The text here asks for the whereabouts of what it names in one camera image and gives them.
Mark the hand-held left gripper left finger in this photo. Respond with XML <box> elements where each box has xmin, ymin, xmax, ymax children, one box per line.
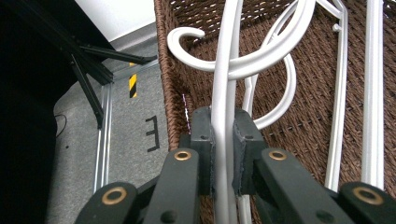
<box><xmin>178</xmin><ymin>105</ymin><xmax>217</xmax><ymax>197</ymax></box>

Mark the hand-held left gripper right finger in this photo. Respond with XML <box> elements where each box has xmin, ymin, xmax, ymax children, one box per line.
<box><xmin>231</xmin><ymin>107</ymin><xmax>269</xmax><ymax>198</ymax></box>

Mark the grey plastic clothes hanger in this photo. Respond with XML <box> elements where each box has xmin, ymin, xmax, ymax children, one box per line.
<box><xmin>242</xmin><ymin>0</ymin><xmax>387</xmax><ymax>191</ymax></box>
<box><xmin>166</xmin><ymin>0</ymin><xmax>349</xmax><ymax>192</ymax></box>
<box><xmin>210</xmin><ymin>0</ymin><xmax>252</xmax><ymax>224</ymax></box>

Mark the brown woven basket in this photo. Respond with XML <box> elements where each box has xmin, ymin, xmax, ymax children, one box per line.
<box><xmin>153</xmin><ymin>0</ymin><xmax>396</xmax><ymax>224</ymax></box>

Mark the yellow black striped tape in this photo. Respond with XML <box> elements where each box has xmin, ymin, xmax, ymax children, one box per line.
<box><xmin>128</xmin><ymin>62</ymin><xmax>138</xmax><ymax>99</ymax></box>

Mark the black metal stand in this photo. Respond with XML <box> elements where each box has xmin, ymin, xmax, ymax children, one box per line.
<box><xmin>12</xmin><ymin>0</ymin><xmax>159</xmax><ymax>131</ymax></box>

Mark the white cabinet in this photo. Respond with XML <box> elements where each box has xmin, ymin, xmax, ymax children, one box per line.
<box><xmin>74</xmin><ymin>0</ymin><xmax>157</xmax><ymax>43</ymax></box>

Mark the black curtain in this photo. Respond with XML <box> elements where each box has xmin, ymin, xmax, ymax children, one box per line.
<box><xmin>0</xmin><ymin>0</ymin><xmax>106</xmax><ymax>224</ymax></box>

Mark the aluminium frame rail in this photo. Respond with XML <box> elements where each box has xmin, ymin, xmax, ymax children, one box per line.
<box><xmin>92</xmin><ymin>58</ymin><xmax>161</xmax><ymax>194</ymax></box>

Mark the thin black floor cable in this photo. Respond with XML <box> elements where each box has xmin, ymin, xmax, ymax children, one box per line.
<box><xmin>53</xmin><ymin>113</ymin><xmax>68</xmax><ymax>138</ymax></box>

